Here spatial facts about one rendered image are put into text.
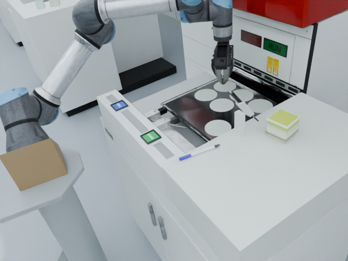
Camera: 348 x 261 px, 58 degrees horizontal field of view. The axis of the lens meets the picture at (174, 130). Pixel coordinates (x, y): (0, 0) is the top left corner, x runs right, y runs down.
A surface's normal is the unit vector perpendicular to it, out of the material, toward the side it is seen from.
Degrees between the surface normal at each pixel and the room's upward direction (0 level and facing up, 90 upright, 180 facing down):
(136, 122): 0
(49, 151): 90
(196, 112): 0
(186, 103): 0
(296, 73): 90
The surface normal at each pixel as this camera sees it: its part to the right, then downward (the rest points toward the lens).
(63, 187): -0.11, -0.78
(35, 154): 0.40, 0.53
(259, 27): -0.84, 0.41
